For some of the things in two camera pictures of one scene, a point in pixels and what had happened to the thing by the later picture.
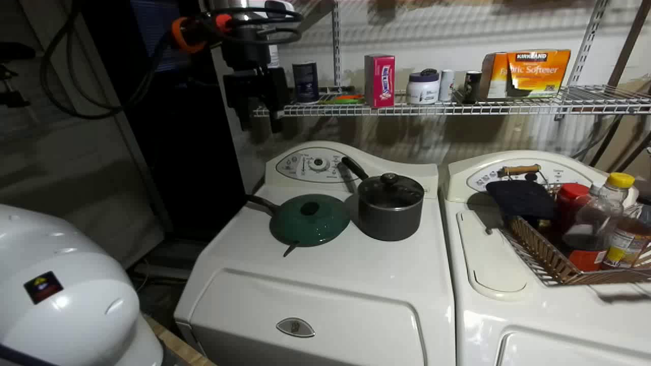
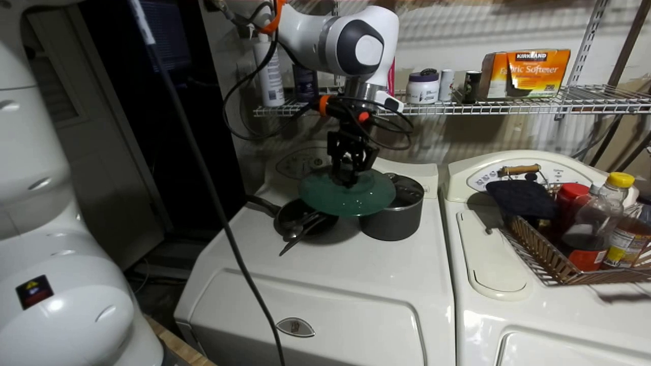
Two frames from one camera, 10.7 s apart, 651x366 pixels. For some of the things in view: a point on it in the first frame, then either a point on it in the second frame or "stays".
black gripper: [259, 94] -> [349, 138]
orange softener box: [517, 73] stays
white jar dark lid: [424, 88] stays
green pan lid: [310, 221] -> [370, 193]
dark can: [306, 81] stays
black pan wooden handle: [521, 193] stays
